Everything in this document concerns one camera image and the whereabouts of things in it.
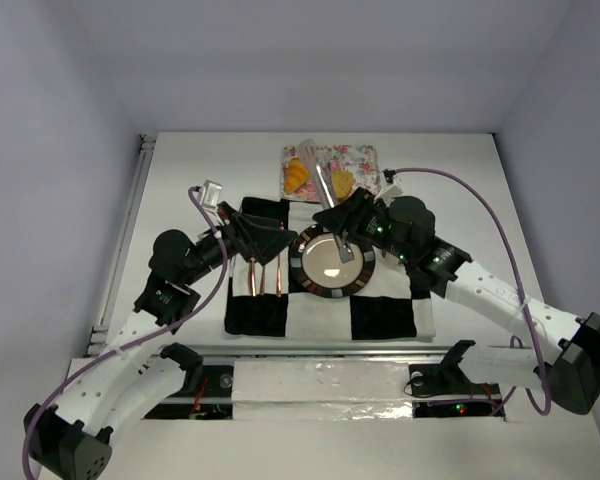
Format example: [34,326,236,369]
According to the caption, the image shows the steel tongs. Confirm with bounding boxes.
[297,139,354,264]

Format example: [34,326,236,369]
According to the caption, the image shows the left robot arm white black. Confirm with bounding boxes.
[22,202,297,479]

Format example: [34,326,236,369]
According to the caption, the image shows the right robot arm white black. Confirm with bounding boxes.
[313,188,600,415]

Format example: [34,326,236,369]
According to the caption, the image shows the brown bread slice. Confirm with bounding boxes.
[331,170,355,201]

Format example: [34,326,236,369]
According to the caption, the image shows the copper knife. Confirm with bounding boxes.
[248,258,257,297]

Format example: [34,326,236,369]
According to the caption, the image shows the copper fork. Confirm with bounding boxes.
[276,254,283,298]

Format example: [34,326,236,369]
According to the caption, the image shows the copper spoon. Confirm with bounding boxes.
[258,264,267,296]

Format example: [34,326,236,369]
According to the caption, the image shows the dark rimmed ceramic plate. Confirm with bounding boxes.
[288,224,376,299]

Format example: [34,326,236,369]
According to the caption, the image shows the black white checkered cloth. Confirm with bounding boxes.
[223,195,437,343]

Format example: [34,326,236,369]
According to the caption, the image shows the orange striped croissant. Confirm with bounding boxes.
[284,157,310,194]

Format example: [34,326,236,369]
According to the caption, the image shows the floral tray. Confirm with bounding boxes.
[280,145,383,203]

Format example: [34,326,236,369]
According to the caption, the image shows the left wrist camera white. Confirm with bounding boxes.
[197,180,223,210]

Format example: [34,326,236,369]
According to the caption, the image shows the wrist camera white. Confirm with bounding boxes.
[375,169,403,205]
[197,180,223,210]

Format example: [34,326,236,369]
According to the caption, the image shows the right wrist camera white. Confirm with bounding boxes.
[375,169,403,205]

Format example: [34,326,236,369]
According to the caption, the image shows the aluminium rail frame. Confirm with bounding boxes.
[82,132,511,407]

